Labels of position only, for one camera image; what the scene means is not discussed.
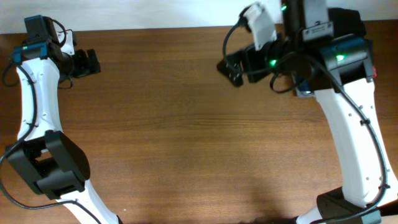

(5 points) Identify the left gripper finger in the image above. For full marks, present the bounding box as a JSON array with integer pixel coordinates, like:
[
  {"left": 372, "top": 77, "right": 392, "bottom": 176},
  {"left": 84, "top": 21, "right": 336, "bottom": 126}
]
[
  {"left": 73, "top": 49, "right": 90, "bottom": 78},
  {"left": 86, "top": 49, "right": 101, "bottom": 74}
]

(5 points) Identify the black t-shirt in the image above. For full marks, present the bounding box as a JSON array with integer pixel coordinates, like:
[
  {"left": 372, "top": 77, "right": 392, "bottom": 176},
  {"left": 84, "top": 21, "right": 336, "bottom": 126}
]
[{"left": 328, "top": 7, "right": 367, "bottom": 38}]

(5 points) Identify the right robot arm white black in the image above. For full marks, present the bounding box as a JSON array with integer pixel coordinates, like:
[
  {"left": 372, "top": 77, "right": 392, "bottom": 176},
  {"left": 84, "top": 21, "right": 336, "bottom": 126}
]
[{"left": 217, "top": 0, "right": 397, "bottom": 223}]

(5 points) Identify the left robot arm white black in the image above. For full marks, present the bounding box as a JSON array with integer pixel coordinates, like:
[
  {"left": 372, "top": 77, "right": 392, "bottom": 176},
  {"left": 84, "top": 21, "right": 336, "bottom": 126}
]
[{"left": 2, "top": 30, "right": 121, "bottom": 223}]

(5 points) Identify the navy folded garment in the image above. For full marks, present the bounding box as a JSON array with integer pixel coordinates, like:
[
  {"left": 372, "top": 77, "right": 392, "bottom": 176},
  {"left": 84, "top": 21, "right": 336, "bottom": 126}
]
[{"left": 294, "top": 75, "right": 311, "bottom": 91}]

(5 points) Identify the grey folded garment bottom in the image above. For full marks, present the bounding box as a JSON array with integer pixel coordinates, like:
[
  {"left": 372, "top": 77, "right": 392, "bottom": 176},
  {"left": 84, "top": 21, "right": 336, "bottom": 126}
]
[{"left": 295, "top": 88, "right": 315, "bottom": 98}]

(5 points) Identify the red folded garment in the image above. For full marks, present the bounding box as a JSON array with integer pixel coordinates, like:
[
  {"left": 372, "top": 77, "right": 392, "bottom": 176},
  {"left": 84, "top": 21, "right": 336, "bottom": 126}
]
[{"left": 373, "top": 66, "right": 377, "bottom": 78}]

